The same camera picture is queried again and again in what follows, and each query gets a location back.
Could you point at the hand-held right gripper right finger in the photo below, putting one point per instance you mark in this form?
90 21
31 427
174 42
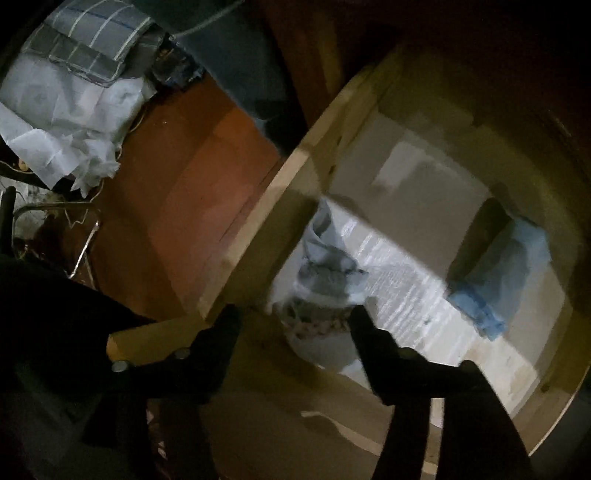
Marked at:
374 355

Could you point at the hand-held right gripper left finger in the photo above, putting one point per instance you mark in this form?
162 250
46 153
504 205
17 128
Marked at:
217 350

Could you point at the white patterned underwear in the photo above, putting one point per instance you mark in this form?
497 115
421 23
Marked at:
314 344

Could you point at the light grey blue underwear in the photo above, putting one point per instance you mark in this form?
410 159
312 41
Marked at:
323 263

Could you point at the printed drawer liner paper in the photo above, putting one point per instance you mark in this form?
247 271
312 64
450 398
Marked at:
415 295

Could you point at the light blue folded cloth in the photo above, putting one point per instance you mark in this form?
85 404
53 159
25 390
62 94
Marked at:
503 277

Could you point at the brown paper bag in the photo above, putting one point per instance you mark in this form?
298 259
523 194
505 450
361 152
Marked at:
406 198

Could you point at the white printed crumpled cloth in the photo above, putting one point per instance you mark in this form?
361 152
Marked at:
69 120

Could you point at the dark patterned cloth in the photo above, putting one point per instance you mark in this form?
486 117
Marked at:
175 64

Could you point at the grey blue plaid cloth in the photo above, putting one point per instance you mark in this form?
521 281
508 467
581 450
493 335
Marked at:
87 27

